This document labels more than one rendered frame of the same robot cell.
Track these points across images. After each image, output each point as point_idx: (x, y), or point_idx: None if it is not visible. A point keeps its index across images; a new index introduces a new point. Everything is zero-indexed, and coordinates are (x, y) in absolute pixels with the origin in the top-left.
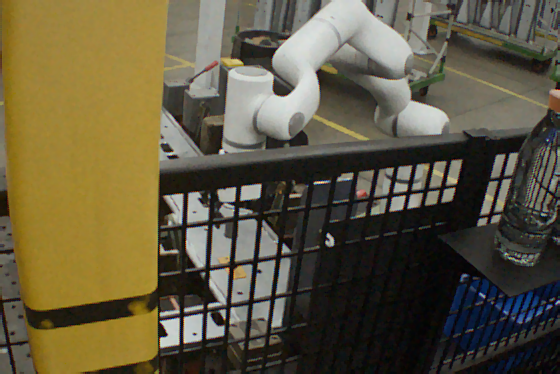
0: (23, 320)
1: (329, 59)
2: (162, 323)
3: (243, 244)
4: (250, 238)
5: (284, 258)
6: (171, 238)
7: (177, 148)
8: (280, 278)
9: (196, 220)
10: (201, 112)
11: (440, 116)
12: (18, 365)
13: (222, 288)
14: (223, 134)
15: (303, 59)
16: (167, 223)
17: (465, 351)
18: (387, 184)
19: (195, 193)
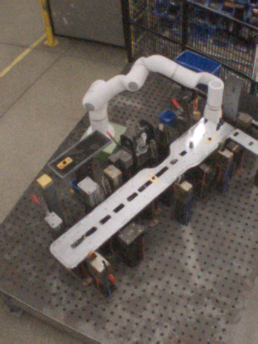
0: (233, 238)
1: (139, 88)
2: (248, 143)
3: (194, 141)
4: (189, 140)
5: (194, 129)
6: (223, 145)
7: (130, 192)
8: (206, 127)
9: (190, 158)
10: (107, 181)
11: (103, 81)
12: (253, 223)
13: (222, 137)
14: (219, 105)
15: (200, 73)
16: (224, 143)
17: (243, 70)
18: (104, 120)
19: (170, 167)
